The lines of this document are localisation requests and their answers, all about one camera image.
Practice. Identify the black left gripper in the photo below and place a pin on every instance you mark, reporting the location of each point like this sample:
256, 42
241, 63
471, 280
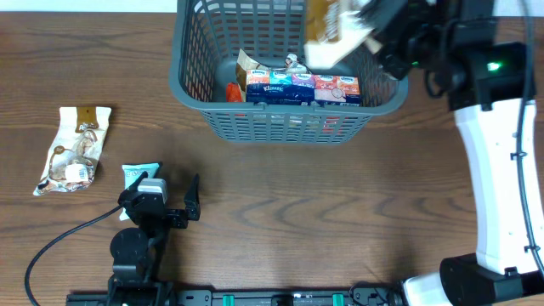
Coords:
191, 206

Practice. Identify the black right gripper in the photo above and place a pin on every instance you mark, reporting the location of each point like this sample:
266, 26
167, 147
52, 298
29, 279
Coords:
394, 68

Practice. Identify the teal snack packet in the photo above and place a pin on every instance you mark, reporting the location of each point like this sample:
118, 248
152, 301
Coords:
132, 174

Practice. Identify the beige nut snack bag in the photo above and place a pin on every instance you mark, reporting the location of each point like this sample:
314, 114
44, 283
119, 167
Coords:
74, 154

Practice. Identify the beige rice bag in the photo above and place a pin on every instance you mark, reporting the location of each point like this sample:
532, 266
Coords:
245, 63

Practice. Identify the orange spaghetti packet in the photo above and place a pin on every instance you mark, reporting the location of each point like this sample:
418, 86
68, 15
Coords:
234, 93

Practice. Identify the blue tissue multipack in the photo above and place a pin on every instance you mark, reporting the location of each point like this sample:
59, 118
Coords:
278, 88

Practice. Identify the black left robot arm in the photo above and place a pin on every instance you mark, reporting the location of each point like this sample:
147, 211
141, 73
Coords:
137, 252

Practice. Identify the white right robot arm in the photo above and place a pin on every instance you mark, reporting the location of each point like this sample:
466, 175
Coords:
491, 91

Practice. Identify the grey plastic basket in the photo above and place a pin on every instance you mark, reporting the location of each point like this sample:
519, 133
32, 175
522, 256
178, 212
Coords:
208, 36

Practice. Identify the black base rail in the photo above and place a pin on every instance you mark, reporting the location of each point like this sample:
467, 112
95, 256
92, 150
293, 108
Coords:
360, 296

